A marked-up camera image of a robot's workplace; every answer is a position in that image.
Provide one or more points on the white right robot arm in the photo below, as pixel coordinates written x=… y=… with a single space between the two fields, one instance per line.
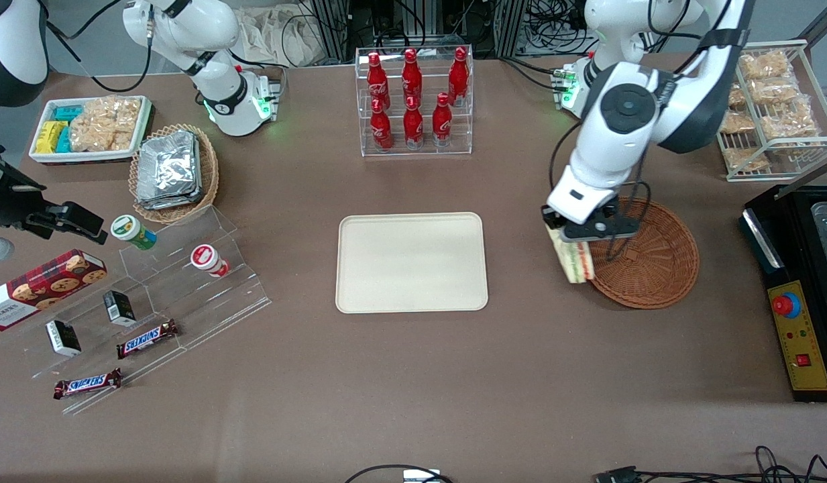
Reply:
x=218 y=100

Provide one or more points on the small black box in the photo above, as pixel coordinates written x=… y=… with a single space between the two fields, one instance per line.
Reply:
x=120 y=308
x=64 y=339

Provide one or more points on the green lid snack cup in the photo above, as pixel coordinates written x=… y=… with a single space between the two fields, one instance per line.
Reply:
x=128 y=228

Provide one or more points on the yellow control panel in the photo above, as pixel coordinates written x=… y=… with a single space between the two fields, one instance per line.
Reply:
x=805 y=335

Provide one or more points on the beige plastic tray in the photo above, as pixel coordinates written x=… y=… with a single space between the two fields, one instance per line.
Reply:
x=413 y=261

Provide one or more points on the black cooking appliance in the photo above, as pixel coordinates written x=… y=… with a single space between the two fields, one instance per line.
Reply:
x=789 y=228

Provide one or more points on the triangle sandwich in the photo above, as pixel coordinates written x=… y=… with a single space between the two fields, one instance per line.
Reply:
x=574 y=261

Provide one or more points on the light wicker basket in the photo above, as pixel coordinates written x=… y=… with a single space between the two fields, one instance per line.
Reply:
x=208 y=174

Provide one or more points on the small white device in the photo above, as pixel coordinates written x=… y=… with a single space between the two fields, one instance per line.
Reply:
x=421 y=476

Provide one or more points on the silver foil packet stack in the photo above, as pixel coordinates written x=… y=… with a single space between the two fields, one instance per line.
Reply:
x=168 y=168

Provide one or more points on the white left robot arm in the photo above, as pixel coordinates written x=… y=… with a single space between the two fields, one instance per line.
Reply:
x=608 y=168

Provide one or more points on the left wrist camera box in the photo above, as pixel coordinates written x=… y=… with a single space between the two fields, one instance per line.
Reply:
x=601 y=229

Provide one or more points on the clear acrylic bottle rack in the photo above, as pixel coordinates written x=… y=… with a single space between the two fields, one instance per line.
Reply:
x=467 y=134

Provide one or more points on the rice cracker snack bag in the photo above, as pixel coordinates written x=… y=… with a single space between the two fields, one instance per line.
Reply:
x=738 y=97
x=792 y=124
x=762 y=65
x=736 y=122
x=774 y=90
x=745 y=159

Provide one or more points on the red cola bottle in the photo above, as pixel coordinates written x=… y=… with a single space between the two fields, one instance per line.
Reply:
x=376 y=80
x=459 y=77
x=413 y=127
x=381 y=131
x=442 y=124
x=412 y=80

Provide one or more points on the large rice cracker bag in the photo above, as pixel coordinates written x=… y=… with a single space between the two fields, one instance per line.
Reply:
x=101 y=124

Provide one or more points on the red tartan cookie box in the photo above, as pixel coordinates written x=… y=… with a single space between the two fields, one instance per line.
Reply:
x=44 y=285

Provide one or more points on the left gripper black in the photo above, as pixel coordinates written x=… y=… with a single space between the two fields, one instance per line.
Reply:
x=550 y=219

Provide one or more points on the snickers chocolate bar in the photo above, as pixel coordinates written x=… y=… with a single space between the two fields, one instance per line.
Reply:
x=88 y=384
x=147 y=339

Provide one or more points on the white crumpled cloth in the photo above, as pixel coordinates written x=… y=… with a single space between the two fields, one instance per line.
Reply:
x=279 y=33

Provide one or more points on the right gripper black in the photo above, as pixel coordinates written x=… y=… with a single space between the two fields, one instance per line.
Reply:
x=12 y=204

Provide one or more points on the white rectangular snack tray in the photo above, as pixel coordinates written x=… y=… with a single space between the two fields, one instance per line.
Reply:
x=84 y=157

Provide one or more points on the clear acrylic step display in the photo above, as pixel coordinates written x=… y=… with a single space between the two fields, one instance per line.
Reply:
x=205 y=315

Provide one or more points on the red lid snack cup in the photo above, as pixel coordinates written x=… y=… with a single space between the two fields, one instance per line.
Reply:
x=205 y=257

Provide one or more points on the grey slanted frame leg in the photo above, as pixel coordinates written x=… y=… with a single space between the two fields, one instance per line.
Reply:
x=822 y=20

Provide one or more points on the yellow snack packet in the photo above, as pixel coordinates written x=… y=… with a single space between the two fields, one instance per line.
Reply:
x=49 y=137

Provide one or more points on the aluminium frame profile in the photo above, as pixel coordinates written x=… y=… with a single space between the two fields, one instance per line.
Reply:
x=510 y=27
x=333 y=27

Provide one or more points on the red emergency stop button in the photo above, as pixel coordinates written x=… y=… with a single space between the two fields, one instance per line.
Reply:
x=783 y=306

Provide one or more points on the teal snack packet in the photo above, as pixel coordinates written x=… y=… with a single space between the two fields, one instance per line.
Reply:
x=68 y=113
x=64 y=141

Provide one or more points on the grey metal bar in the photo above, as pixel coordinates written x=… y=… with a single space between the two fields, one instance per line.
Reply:
x=809 y=176

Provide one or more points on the brown round wicker basket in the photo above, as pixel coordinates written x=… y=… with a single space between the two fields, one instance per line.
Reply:
x=661 y=261

